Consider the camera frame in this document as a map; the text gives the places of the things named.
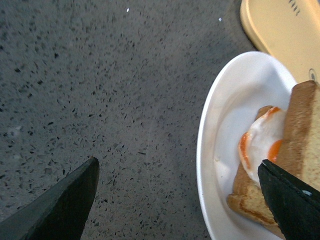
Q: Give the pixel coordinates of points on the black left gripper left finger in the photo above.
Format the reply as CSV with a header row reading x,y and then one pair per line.
x,y
61,212

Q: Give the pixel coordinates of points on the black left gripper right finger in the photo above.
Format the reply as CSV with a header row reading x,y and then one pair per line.
x,y
294,204

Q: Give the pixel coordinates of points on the bread slice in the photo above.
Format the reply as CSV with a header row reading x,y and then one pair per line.
x,y
299,153
247,198

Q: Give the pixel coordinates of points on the white round plate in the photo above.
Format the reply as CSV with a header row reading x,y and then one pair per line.
x,y
246,83

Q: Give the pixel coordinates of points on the fried egg toy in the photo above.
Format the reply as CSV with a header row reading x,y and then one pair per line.
x,y
262,141

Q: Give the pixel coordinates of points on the yellow bear tray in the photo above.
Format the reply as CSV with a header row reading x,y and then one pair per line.
x,y
288,30

